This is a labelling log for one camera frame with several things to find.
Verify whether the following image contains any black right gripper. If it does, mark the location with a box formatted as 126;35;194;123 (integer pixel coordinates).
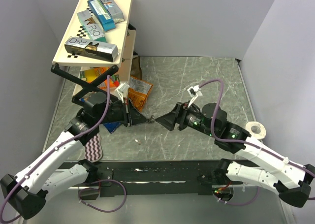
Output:
156;100;217;137

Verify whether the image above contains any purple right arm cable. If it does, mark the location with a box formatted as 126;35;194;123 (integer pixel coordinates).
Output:
199;79;315;200

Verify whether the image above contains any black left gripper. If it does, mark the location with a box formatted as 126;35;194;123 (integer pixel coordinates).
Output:
95;98;150;127

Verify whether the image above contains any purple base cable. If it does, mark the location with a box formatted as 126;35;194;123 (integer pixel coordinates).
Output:
213;184;259;207
77;180;127;213

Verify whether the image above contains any teal R&O box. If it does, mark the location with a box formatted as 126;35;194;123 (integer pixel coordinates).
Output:
77;10;107;42

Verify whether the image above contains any orange sponge package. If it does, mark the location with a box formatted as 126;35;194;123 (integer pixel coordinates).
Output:
79;67;120;88

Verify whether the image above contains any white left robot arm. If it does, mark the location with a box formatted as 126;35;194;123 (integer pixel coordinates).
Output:
0;92;150;220

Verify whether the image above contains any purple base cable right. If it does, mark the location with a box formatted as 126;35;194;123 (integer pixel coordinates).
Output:
213;184;259;207

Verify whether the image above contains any silver R&O box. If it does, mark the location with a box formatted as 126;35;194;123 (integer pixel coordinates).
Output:
100;0;124;23

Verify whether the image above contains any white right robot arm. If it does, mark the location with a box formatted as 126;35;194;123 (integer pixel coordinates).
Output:
156;102;315;208

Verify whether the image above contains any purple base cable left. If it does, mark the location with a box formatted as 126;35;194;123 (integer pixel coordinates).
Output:
77;180;127;213

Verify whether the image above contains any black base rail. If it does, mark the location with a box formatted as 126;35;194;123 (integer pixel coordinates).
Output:
55;160;249;198

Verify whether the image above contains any orange Kettle chips bag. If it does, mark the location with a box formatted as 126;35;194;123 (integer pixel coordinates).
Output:
127;76;153;111

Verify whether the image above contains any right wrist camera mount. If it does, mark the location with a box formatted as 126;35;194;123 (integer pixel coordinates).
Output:
187;85;203;108

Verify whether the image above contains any dark grey R&O box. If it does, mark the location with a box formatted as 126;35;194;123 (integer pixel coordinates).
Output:
64;37;119;62

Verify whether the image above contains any cream two-tier shelf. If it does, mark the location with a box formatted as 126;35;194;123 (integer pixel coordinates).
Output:
52;0;138;104

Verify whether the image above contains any small padlock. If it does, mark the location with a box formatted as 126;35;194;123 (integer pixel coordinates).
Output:
149;115;156;123

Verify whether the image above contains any white tape roll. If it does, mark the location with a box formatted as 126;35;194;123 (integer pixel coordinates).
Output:
245;121;266;140

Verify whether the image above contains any blue foil box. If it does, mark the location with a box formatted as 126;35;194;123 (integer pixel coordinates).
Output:
87;0;116;32

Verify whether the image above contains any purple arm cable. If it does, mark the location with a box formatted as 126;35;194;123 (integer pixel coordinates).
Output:
199;79;315;200
0;75;119;222

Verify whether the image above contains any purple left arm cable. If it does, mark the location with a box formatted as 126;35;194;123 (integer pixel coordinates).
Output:
0;75;119;222

